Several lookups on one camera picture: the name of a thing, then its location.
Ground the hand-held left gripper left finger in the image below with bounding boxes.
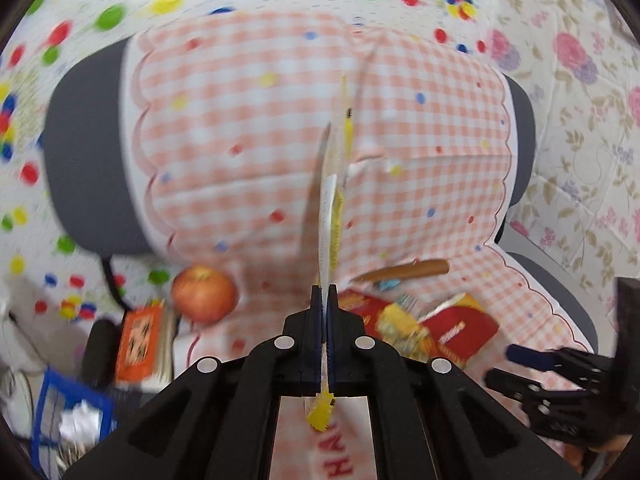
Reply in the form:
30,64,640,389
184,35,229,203
62,285,325,480

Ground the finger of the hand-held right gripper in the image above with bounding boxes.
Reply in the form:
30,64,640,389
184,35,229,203
486,367,553,403
506,342,568,370

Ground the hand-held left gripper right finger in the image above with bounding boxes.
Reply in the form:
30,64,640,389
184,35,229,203
326,284,583,480

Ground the person's right hand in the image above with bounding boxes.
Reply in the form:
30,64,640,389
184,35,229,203
582,432,635,480

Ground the red flat snack packet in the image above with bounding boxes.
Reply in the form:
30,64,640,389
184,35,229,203
420,294,501,368

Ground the yellow crumpled snack packet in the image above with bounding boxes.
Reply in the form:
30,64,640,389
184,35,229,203
377,295,432,361

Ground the red apple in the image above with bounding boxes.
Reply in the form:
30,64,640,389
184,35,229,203
171,266,238,323

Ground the orange covered booklet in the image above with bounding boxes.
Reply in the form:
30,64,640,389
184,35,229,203
115,302,176,391

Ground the brown sausage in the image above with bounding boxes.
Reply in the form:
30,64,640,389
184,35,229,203
350,259,450,283

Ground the crumpled white paper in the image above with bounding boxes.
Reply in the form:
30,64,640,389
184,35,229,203
59,402,103,443

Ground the pile of sunflower seed shells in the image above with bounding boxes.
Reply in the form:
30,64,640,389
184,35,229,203
54,441,92,472

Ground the blue plastic basket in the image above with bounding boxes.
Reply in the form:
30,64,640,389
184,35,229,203
31,367,118,476

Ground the floral print sheet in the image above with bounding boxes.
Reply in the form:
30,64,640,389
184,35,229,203
480,0,640,321

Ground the grey office chair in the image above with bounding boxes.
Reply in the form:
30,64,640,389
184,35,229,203
42,40,598,391

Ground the pink checkered HAPPY cloth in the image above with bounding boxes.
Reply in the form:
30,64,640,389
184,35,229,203
122,10,588,480

